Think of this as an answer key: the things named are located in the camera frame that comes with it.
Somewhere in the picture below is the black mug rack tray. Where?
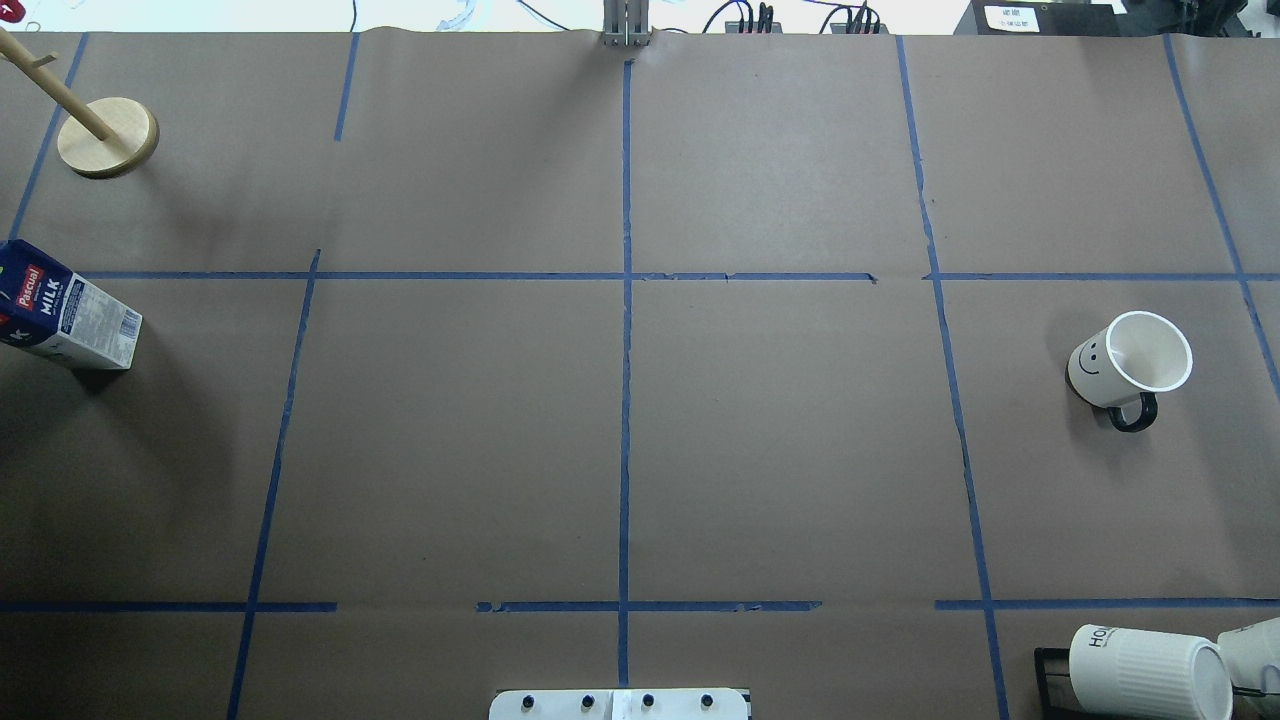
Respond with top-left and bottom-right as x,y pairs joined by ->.
1033,647 -> 1085,719

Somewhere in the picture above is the blue white milk carton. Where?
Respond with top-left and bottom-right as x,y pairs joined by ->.
1,240 -> 143,372

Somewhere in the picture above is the black cable plugs cluster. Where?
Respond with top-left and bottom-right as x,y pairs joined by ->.
698,1 -> 890,35

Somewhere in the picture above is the white ribbed mug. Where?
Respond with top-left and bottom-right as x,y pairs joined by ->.
1068,624 -> 1233,719

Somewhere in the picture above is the white smiley mug black handle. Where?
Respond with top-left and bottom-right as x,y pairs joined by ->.
1066,310 -> 1194,433

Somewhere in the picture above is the wooden mug tree stand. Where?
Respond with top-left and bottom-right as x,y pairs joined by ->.
1,29 -> 159,179

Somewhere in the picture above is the grey metal bracket post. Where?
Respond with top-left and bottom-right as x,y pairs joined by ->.
600,0 -> 652,47

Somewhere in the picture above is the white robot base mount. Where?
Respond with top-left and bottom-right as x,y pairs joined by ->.
488,687 -> 753,719

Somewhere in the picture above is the black device with label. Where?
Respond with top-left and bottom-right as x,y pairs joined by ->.
954,1 -> 1164,37

